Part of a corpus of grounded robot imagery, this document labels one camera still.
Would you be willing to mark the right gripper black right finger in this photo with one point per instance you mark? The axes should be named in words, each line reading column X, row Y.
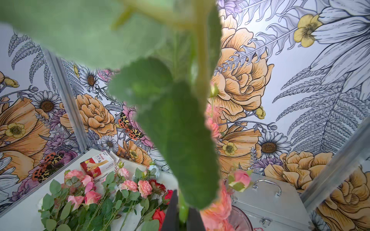
column 194, row 221

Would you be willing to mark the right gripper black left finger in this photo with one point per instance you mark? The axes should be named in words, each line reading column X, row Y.
column 171, row 219

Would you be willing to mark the pink purple glass vase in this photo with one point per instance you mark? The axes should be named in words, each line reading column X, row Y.
column 239, row 220

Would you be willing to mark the silver first aid case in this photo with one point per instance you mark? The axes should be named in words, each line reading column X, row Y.
column 271, row 205

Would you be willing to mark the red white small box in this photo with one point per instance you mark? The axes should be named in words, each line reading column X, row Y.
column 98, row 166

